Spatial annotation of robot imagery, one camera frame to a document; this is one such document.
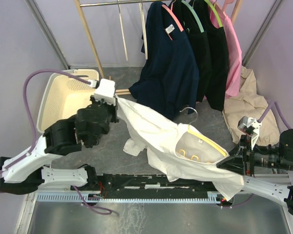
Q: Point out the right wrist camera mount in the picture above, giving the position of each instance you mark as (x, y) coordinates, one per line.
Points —
(251, 127)

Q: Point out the lime green hanger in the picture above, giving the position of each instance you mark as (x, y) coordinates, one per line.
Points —
(214, 11)

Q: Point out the pink hanger far right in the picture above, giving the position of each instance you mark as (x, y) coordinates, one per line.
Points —
(226, 3)

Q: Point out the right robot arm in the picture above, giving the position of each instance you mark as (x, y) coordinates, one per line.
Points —
(278, 158)

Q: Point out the black t shirt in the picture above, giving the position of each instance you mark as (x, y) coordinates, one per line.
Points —
(199, 43)
(219, 56)

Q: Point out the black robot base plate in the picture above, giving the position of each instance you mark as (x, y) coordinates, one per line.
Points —
(146, 186)

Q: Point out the white plastic hanger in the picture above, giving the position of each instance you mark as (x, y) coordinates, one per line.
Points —
(122, 30)

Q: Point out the navy blue t shirt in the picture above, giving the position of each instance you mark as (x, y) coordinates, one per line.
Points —
(169, 79)

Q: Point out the yellow hanger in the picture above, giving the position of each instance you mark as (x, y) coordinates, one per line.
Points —
(194, 146)

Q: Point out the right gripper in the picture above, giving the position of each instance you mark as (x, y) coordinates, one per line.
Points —
(235, 163)

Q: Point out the pink hanger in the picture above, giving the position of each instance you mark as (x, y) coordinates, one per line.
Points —
(171, 27)
(226, 3)

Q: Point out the pink t shirt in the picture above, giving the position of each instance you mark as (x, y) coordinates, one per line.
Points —
(235, 54)

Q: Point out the beige garment on floor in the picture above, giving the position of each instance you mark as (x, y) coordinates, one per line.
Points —
(248, 103)

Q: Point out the black t shirt right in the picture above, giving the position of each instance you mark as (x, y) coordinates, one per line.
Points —
(219, 56)

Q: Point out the white t shirt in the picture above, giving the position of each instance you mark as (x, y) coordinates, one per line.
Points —
(158, 135)

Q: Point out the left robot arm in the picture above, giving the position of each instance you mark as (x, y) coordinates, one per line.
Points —
(31, 171)

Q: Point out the black t shirt left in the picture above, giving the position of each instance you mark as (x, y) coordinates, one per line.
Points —
(199, 43)

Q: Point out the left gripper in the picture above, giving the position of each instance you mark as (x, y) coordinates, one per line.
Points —
(114, 107)

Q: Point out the cream laundry basket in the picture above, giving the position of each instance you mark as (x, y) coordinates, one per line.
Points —
(62, 98)

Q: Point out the white slotted cable duct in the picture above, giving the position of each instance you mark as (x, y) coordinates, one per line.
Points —
(92, 198)

